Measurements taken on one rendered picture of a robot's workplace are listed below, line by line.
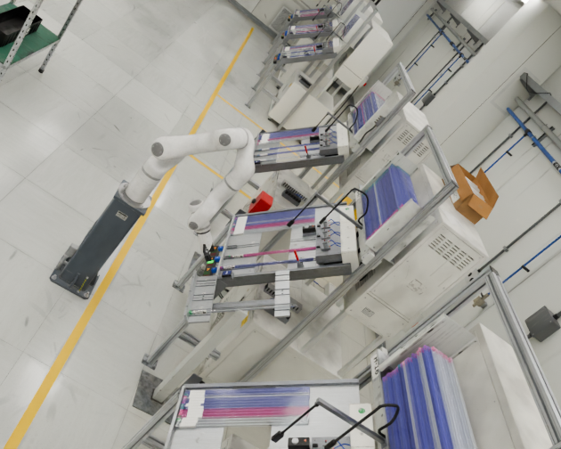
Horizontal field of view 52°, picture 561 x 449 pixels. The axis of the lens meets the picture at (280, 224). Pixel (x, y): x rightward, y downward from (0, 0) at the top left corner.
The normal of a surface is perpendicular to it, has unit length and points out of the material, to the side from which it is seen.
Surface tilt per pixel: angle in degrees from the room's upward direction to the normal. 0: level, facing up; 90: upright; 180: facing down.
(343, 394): 44
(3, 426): 0
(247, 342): 90
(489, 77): 90
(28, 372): 0
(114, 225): 90
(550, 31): 90
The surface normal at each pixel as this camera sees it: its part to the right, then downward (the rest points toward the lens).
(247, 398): -0.11, -0.87
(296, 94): -0.07, 0.50
